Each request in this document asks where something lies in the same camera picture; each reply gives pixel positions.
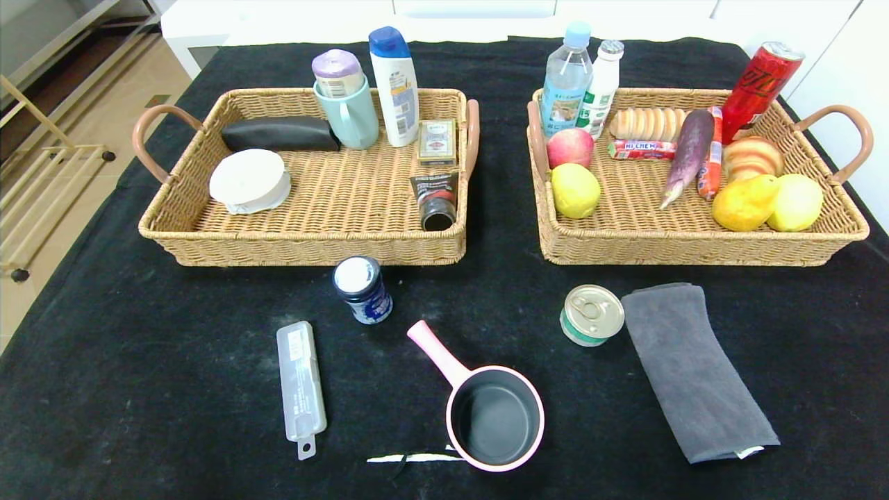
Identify blue gum bottle white lid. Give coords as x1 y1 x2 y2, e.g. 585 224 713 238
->
332 256 394 326

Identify tin can gold lid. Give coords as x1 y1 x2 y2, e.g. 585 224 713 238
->
560 284 625 347

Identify clear plastic toothbrush case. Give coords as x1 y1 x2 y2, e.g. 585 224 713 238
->
276 321 328 461

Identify grey towel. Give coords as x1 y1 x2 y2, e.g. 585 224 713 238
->
620 283 781 465

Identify black cosmetic tube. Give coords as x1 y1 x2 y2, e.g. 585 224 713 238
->
410 171 460 232

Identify small playing card box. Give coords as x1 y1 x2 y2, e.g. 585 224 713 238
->
417 119 458 167

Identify yellow green lemon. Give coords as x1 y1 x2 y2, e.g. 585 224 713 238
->
551 162 602 220

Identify light blue mug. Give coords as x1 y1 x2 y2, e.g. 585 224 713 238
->
313 73 380 150

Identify red apple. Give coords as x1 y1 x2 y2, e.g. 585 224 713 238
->
547 128 595 169

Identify pink saucepan dark inside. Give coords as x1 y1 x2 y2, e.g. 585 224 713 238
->
407 320 545 473

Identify white shampoo bottle blue cap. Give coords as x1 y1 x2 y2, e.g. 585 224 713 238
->
368 26 420 148

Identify black glasses case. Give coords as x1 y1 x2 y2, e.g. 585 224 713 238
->
221 116 341 153

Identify clear water bottle blue cap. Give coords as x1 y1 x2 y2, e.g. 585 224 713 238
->
540 21 594 138

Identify white tape strip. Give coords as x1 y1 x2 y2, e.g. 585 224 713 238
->
366 452 465 464

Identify purple topped roll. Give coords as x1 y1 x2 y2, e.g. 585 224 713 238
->
311 49 365 99

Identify white round container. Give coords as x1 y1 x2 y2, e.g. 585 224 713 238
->
209 149 292 215

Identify red chewy candy pack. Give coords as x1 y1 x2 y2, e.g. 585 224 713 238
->
608 140 677 161

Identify white milk bottle green label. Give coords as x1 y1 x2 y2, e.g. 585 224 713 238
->
576 40 625 141

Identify sliced bread loaf row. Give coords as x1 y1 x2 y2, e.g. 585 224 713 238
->
609 108 688 142

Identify purple eggplant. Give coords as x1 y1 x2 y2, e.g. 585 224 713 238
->
660 109 715 210

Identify red wrapped sausage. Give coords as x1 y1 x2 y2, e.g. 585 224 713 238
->
697 106 724 201

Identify white background table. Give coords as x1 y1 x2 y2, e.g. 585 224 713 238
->
161 0 862 77

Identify orange yellow mango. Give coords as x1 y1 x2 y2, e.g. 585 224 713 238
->
712 174 781 233

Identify striped brown bread bun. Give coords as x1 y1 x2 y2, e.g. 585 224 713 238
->
722 136 786 183

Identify wooden rack on wheels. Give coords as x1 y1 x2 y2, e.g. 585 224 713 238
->
0 75 117 283

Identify red drink can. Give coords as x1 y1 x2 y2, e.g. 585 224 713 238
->
721 42 805 145

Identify grey metal shelf unit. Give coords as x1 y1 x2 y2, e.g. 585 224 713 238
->
0 0 162 94

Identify woven wicker basket brown handles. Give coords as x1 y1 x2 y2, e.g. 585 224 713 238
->
132 87 481 267
526 87 874 267

